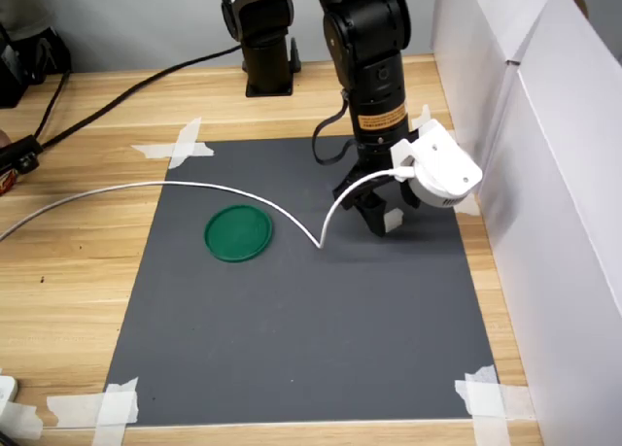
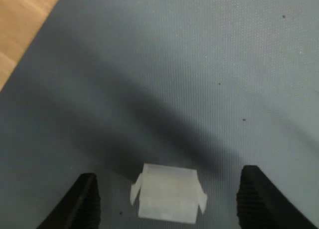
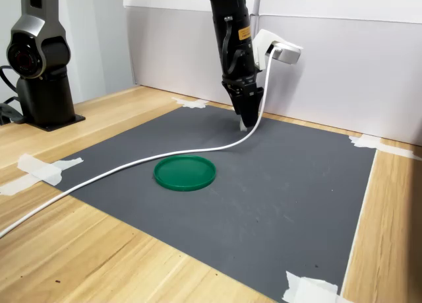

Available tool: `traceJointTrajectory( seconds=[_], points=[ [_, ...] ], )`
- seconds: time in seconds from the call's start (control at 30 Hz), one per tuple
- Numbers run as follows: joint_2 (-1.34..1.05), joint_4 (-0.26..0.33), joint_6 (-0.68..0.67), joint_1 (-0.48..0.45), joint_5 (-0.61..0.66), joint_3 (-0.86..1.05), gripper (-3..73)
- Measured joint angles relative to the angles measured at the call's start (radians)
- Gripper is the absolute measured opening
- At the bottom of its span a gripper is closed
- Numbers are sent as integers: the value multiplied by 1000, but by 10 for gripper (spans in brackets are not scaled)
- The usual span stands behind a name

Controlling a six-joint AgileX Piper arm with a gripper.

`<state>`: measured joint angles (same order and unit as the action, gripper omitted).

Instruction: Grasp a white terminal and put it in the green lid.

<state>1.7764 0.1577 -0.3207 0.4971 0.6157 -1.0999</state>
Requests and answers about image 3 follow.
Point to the small white plastic terminal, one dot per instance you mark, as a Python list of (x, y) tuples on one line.
[(243, 127)]

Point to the white gripper camera box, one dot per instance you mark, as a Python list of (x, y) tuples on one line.
[(283, 53)]

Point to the dark grey mat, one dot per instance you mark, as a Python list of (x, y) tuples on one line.
[(263, 200)]

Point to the white masking tape patch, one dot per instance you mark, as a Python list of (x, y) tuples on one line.
[(310, 289), (39, 172), (369, 141), (191, 103)]

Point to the round green lid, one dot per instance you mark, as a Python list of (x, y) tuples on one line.
[(184, 172)]

